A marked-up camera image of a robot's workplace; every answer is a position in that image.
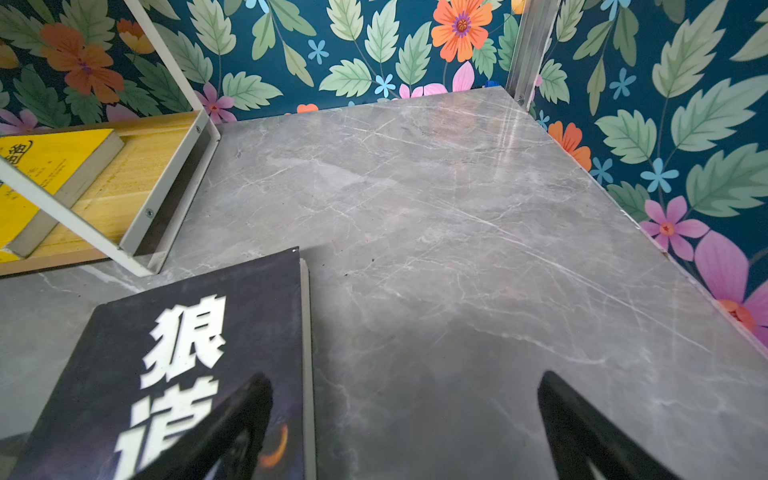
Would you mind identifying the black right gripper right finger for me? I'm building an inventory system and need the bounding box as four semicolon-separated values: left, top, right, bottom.
537;371;678;479

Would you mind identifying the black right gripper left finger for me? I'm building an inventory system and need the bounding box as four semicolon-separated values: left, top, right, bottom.
134;373;273;479

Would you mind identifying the black wolf cover book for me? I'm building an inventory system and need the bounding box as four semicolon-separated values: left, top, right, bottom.
11;247;317;479

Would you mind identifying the yellow book on lower shelf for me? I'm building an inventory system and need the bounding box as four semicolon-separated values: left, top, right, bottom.
1;129;124;263

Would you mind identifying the white frame wooden bookshelf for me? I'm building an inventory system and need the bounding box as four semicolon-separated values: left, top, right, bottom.
1;1;225;276

